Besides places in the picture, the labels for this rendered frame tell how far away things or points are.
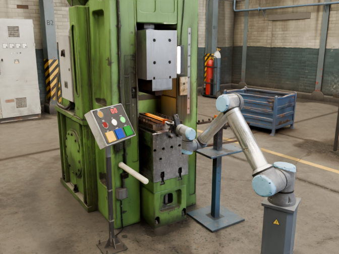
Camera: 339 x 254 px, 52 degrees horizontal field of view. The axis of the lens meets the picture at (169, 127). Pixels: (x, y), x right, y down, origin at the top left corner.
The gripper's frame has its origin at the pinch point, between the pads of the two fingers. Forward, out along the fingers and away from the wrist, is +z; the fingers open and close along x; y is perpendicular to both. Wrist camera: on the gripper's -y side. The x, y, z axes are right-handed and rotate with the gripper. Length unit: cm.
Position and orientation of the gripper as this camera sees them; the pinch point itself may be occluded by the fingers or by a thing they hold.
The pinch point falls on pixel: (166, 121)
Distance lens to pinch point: 300.5
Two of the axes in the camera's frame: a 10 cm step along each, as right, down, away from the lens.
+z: -5.5, -2.5, 8.0
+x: 8.4, -1.3, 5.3
